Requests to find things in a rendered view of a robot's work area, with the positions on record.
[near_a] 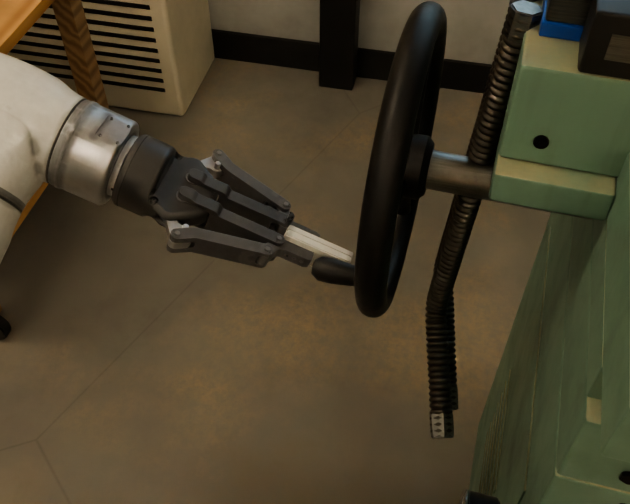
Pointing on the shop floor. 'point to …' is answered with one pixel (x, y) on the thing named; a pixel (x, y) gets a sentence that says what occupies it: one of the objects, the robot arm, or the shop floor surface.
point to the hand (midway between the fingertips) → (315, 252)
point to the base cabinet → (534, 395)
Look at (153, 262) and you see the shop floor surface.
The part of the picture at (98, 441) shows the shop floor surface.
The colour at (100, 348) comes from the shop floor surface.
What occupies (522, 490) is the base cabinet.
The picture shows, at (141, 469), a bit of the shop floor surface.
